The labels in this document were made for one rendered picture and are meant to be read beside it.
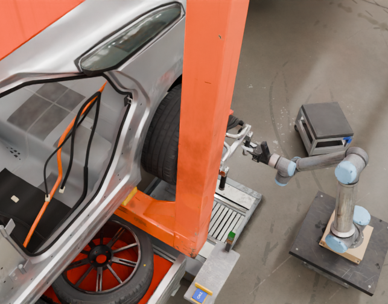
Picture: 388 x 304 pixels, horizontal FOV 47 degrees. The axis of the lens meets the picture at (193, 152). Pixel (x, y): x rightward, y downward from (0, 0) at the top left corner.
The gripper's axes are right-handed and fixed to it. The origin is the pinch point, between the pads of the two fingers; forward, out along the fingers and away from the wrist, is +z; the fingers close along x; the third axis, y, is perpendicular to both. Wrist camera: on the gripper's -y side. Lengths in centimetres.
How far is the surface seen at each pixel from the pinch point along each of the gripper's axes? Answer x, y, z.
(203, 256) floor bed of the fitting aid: -50, 75, -4
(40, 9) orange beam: -146, -183, -5
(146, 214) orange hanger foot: -74, 12, 28
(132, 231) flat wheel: -79, 33, 36
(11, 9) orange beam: -152, -186, -5
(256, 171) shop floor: 48, 83, -2
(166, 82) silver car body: -29, -54, 44
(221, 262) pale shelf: -65, 38, -22
